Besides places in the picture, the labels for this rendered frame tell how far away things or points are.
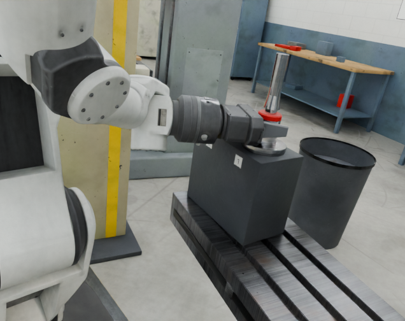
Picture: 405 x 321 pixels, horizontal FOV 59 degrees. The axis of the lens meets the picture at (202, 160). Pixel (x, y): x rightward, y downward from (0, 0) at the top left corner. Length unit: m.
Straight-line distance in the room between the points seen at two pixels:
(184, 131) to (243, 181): 0.16
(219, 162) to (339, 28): 5.78
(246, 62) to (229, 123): 7.04
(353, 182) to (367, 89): 3.72
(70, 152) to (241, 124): 1.36
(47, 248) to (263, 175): 0.38
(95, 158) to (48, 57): 1.62
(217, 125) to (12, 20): 0.40
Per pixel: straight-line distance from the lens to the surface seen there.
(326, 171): 2.25
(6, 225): 0.56
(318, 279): 0.73
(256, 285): 0.67
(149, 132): 0.63
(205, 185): 0.81
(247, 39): 7.60
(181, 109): 0.64
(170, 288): 1.98
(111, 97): 0.41
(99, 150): 1.94
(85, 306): 1.10
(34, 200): 0.57
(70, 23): 0.34
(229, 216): 0.76
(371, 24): 6.06
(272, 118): 0.70
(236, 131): 0.66
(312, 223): 2.43
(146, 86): 0.59
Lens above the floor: 1.36
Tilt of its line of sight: 23 degrees down
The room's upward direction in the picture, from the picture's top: 9 degrees clockwise
